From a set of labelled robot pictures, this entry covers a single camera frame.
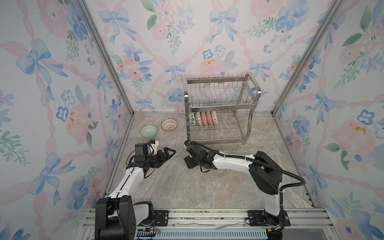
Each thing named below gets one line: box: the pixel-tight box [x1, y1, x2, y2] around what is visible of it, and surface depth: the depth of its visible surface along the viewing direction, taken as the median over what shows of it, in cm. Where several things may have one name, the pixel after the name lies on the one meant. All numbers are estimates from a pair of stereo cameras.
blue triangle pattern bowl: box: [194, 111, 203, 126], surface depth 103 cm
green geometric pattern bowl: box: [211, 111, 219, 126], surface depth 103 cm
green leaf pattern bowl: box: [189, 112, 198, 126], surface depth 103 cm
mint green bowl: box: [140, 124, 158, 138], surface depth 106 cm
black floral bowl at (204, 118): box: [200, 111, 208, 126], surface depth 103 cm
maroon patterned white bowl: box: [161, 119, 178, 132], surface depth 112 cm
